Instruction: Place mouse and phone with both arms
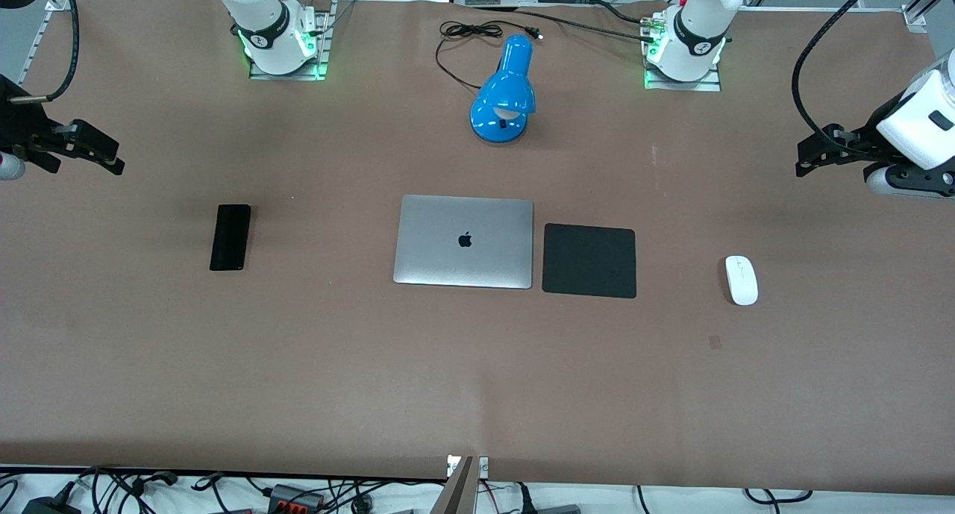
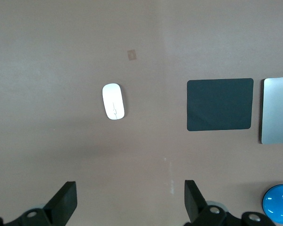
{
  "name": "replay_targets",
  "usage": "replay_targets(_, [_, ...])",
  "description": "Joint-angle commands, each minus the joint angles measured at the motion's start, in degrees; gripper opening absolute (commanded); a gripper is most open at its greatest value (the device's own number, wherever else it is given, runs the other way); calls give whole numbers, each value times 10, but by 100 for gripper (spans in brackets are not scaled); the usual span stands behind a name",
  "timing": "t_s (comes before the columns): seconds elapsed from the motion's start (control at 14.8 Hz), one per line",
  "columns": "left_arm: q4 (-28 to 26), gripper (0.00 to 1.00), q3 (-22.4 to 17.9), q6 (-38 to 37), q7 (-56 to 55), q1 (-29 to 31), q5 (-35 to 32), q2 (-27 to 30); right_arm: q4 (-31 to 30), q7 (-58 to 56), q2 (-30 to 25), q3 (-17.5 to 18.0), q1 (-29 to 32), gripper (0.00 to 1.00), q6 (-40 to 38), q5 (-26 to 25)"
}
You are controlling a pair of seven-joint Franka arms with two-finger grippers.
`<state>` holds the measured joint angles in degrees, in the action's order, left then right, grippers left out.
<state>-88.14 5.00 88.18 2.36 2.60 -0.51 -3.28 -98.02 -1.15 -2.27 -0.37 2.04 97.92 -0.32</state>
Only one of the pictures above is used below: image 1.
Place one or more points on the black smartphone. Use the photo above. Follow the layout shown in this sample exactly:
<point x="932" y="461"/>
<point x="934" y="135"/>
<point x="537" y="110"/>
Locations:
<point x="230" y="238"/>

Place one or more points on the black plug block orange levers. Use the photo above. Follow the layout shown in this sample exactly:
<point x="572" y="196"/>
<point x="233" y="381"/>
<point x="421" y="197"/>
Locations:
<point x="297" y="497"/>

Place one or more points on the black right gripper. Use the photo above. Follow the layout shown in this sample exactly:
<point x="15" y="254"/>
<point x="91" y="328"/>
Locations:
<point x="21" y="128"/>

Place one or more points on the aluminium table rail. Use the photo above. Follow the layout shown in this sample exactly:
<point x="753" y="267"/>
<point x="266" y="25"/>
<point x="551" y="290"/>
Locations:
<point x="925" y="7"/>
<point x="33" y="48"/>

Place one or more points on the silver closed laptop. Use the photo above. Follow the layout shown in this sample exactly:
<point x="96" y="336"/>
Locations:
<point x="462" y="260"/>

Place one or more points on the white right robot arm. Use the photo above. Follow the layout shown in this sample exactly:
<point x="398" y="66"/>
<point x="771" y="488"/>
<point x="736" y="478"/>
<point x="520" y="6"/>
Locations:
<point x="265" y="22"/>

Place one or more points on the white computer mouse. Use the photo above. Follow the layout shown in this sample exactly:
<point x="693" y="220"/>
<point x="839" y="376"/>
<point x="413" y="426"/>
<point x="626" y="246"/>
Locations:
<point x="741" y="280"/>

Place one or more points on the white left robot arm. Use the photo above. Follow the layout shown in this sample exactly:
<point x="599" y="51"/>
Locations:
<point x="697" y="29"/>

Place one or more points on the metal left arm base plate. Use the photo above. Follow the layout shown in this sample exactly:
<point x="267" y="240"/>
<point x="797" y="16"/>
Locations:
<point x="709" y="86"/>

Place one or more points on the black mouse pad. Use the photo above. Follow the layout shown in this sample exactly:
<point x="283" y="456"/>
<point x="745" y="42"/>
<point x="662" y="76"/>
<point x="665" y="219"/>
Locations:
<point x="589" y="261"/>

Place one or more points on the metal table edge bracket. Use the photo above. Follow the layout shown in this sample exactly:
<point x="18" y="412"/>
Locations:
<point x="466" y="484"/>

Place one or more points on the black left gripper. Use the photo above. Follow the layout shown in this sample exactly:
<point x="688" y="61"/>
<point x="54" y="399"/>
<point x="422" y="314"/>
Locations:
<point x="864" y="136"/>

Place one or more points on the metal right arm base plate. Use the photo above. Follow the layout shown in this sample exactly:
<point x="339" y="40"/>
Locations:
<point x="322" y="48"/>

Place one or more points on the black power adapter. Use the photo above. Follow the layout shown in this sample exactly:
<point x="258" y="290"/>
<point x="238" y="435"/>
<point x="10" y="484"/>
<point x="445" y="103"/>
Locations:
<point x="51" y="505"/>

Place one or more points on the blue desk lamp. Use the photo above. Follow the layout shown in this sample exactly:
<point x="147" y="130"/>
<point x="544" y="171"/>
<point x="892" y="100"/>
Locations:
<point x="506" y="89"/>

